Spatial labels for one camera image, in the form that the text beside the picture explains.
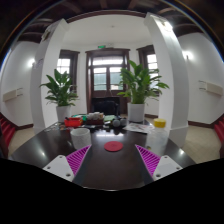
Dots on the red plastic basket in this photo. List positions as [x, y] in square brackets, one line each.
[73, 122]

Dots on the tray of small white cups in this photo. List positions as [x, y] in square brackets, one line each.
[95, 118]

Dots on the left wall air conditioner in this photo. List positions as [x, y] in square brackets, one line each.
[12, 94]

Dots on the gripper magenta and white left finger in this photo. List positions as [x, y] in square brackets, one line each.
[67, 167]

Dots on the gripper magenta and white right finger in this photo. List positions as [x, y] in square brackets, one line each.
[157, 166]

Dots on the right wall air conditioner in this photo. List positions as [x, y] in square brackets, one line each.
[211, 88]

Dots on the clear bottle with yellow cap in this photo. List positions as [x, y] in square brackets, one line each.
[157, 137]

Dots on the dark wooden double door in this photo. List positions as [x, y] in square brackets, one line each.
[103, 76]

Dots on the wall air conditioner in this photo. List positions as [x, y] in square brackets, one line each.
[12, 94]
[211, 88]

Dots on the white ribbed ceramic cup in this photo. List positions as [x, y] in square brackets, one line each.
[81, 137]

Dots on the left potted green plant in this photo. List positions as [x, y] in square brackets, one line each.
[62, 92]

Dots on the red round coaster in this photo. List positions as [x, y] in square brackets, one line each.
[113, 146]

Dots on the potted green plant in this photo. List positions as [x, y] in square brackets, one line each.
[141, 83]
[62, 92]

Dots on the grey round ball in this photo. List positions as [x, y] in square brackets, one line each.
[116, 123]

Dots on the right potted green plant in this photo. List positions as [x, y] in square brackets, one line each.
[141, 83]

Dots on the paper sheet on table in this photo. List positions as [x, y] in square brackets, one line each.
[140, 128]

